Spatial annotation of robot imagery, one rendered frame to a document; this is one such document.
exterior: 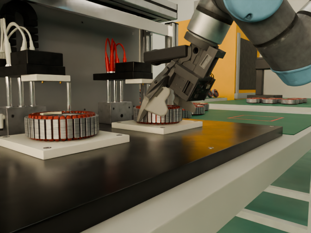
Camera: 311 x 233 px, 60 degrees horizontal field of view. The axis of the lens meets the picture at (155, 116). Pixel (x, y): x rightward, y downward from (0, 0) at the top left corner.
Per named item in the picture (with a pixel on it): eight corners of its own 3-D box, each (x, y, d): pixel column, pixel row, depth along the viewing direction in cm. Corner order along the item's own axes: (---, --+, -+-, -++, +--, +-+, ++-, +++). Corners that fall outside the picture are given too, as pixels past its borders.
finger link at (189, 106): (188, 127, 65) (191, 101, 58) (171, 113, 68) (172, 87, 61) (197, 120, 66) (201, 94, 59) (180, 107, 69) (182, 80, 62)
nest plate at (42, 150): (129, 142, 45) (129, 134, 45) (43, 160, 33) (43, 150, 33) (76, 132, 54) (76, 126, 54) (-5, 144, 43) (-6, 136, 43)
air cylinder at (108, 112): (132, 121, 73) (132, 101, 72) (110, 124, 67) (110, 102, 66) (119, 120, 76) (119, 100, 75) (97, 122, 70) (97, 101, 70)
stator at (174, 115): (191, 121, 63) (191, 105, 63) (162, 126, 54) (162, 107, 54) (154, 118, 70) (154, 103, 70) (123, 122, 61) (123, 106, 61)
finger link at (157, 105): (147, 129, 52) (179, 94, 53) (128, 113, 55) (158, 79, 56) (152, 134, 55) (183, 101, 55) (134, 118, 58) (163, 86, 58)
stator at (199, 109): (178, 115, 111) (178, 106, 110) (177, 113, 122) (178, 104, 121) (206, 115, 110) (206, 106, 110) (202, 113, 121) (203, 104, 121)
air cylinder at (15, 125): (47, 132, 54) (46, 105, 54) (8, 137, 48) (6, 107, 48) (35, 130, 57) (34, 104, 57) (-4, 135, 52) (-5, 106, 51)
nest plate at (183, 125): (202, 126, 63) (202, 121, 63) (163, 134, 52) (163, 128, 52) (153, 121, 73) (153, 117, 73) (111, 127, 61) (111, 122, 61)
